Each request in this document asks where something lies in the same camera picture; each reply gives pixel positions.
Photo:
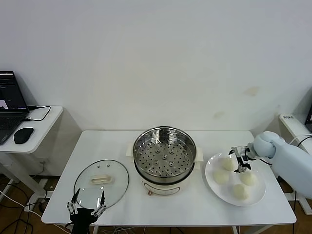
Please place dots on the white side table with laptop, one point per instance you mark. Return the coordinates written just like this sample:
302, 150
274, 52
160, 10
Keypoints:
48, 126

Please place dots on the black monitor edge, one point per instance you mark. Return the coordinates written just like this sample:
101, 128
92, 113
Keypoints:
309, 117

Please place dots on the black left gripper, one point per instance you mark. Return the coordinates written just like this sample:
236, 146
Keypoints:
80, 218

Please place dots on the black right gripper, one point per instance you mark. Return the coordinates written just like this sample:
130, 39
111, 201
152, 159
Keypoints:
242, 152

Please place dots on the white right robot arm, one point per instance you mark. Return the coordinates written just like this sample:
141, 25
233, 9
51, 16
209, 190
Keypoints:
287, 156

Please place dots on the white steamed baozi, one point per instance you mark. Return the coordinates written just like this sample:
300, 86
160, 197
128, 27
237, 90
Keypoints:
240, 192
220, 177
228, 164
248, 179

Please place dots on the black computer mouse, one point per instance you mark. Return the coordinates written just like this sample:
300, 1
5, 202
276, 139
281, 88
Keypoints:
23, 135

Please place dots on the white round plate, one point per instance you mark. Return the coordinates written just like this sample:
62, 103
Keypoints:
214, 191

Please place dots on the black open laptop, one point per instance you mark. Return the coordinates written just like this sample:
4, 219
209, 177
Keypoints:
9, 117

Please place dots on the white wall socket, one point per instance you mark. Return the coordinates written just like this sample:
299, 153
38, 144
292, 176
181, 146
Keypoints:
44, 161

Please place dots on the small printed label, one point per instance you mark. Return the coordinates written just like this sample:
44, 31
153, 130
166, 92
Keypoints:
288, 117

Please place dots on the cream electric cooker pot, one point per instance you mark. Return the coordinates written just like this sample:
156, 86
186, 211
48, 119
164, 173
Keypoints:
165, 189

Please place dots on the perforated steel steamer basket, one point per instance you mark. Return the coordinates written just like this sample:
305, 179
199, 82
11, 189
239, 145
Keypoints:
146, 156

